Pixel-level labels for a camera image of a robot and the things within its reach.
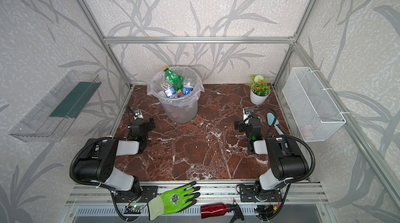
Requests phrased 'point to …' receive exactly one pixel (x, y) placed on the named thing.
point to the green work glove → (174, 201)
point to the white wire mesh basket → (314, 112)
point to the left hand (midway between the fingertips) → (144, 113)
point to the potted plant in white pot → (260, 89)
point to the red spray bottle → (219, 209)
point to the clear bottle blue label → (170, 91)
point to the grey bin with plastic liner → (180, 109)
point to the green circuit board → (133, 209)
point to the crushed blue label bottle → (188, 86)
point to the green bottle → (177, 81)
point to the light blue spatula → (272, 121)
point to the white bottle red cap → (162, 94)
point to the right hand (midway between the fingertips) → (245, 112)
